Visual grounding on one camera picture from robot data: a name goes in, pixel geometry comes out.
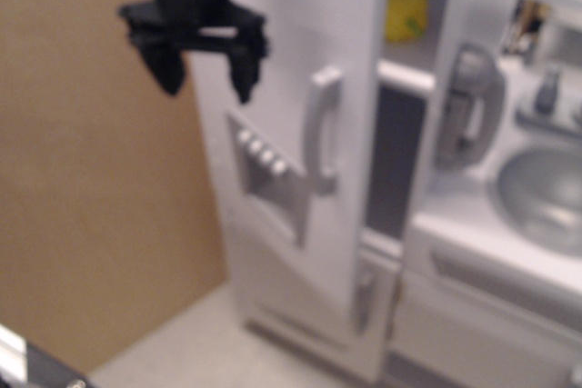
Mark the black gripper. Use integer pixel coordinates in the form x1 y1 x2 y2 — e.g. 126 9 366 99
118 0 267 104

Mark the yellow toy bell pepper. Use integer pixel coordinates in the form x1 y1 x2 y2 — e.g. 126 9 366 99
384 0 429 43

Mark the grey fridge door handle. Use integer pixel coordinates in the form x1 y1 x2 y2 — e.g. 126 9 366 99
302 65 344 195

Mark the white toy fridge cabinet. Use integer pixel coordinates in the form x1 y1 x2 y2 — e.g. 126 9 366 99
362 0 448 262

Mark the grey oven vent panel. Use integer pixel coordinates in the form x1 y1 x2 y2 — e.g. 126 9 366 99
431 249 581 333

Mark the white lower freezer door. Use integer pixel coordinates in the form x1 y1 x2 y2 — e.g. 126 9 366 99
355 252 400 382

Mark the grey ice dispenser box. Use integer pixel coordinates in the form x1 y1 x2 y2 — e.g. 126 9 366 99
226 113 309 247

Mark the white oven door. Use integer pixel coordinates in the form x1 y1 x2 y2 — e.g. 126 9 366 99
387 273 581 387

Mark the white fridge door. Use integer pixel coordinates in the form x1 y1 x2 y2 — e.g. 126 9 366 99
188 0 392 383

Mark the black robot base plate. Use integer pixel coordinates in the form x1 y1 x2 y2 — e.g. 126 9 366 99
1 325 95 387

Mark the grey toy telephone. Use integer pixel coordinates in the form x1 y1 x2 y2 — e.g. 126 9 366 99
436 43 506 169

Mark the grey toy faucet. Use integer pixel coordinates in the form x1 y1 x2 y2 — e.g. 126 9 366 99
516 65 581 139

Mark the grey toy sink basin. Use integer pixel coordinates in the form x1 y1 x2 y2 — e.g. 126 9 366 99
490 147 581 257

